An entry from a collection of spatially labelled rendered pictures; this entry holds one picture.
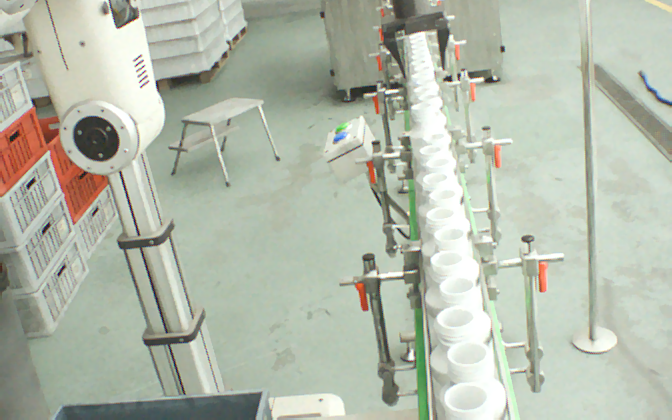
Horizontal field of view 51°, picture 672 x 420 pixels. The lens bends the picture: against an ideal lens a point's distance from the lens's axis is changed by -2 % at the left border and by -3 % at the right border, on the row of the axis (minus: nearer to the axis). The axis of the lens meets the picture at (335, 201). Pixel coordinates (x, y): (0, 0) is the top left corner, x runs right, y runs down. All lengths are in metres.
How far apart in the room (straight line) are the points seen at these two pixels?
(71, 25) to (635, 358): 2.00
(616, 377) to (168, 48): 5.94
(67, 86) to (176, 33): 6.04
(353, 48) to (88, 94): 4.30
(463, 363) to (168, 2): 6.92
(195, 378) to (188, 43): 5.94
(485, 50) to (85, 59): 4.52
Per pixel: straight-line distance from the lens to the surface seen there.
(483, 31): 5.66
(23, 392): 2.59
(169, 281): 1.65
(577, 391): 2.45
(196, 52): 7.47
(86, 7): 1.42
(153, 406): 1.07
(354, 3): 5.59
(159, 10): 7.49
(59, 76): 1.48
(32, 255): 3.34
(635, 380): 2.50
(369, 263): 0.94
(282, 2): 11.24
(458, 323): 0.72
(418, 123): 1.21
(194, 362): 1.74
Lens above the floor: 1.55
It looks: 23 degrees down
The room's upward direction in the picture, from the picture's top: 10 degrees counter-clockwise
